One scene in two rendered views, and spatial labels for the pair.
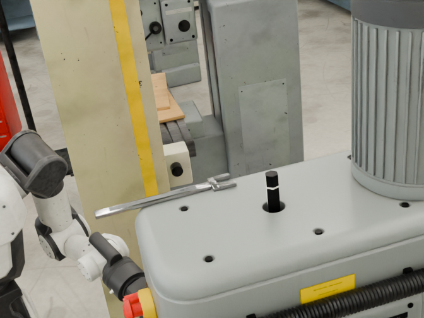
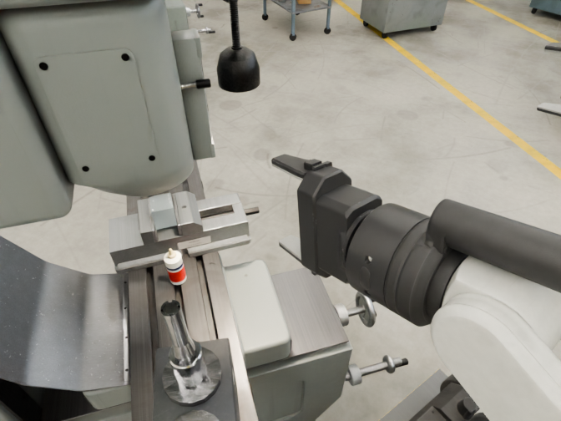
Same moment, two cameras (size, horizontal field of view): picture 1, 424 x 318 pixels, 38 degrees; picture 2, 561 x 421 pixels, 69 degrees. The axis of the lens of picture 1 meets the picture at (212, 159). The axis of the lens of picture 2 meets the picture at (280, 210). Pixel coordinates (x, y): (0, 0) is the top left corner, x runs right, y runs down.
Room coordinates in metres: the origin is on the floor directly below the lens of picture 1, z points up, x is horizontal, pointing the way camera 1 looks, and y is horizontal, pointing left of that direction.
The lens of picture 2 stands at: (1.42, 0.12, 1.77)
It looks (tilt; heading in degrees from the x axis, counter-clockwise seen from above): 43 degrees down; 177
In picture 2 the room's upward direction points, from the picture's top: straight up
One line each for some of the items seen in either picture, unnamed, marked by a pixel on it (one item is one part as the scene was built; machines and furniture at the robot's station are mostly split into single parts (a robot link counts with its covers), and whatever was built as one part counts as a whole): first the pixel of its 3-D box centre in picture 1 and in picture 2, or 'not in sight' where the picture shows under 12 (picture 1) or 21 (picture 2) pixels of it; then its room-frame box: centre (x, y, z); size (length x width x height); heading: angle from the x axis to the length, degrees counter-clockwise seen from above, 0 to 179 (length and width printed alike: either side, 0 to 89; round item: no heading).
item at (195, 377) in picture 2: not in sight; (189, 364); (1.13, 0.00, 1.19); 0.05 x 0.05 x 0.06
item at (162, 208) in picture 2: not in sight; (163, 210); (0.66, -0.13, 1.07); 0.06 x 0.05 x 0.06; 15
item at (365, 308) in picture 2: not in sight; (354, 311); (0.71, 0.40, 0.66); 0.16 x 0.12 x 0.12; 103
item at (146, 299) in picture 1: (147, 306); not in sight; (0.77, 0.13, 1.76); 0.06 x 0.02 x 0.06; 13
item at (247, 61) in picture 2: not in sight; (238, 65); (0.75, 0.09, 1.48); 0.07 x 0.07 x 0.06
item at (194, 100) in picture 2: not in sight; (194, 99); (0.80, 0.02, 1.45); 0.04 x 0.04 x 0.21; 13
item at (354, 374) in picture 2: not in sight; (376, 367); (0.84, 0.46, 0.54); 0.22 x 0.06 x 0.06; 103
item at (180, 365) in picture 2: not in sight; (185, 353); (1.13, 0.00, 1.22); 0.05 x 0.05 x 0.01
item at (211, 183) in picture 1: (165, 196); not in sight; (0.89, 0.09, 1.89); 0.24 x 0.04 x 0.01; 104
